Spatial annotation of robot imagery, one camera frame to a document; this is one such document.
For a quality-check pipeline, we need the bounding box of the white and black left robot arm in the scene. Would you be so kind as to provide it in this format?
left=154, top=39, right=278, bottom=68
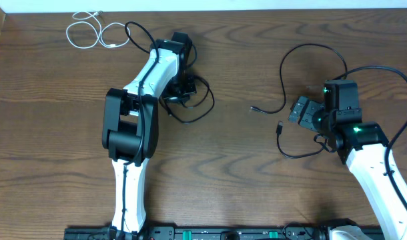
left=102, top=32, right=196, bottom=239

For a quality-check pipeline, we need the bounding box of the white USB cable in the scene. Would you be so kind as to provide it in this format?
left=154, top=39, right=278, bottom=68
left=65, top=10, right=131, bottom=50

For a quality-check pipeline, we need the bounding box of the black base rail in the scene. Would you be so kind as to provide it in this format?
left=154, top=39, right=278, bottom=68
left=63, top=218, right=384, bottom=240

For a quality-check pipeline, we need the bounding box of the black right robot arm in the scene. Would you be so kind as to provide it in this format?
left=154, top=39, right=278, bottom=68
left=288, top=80, right=407, bottom=239

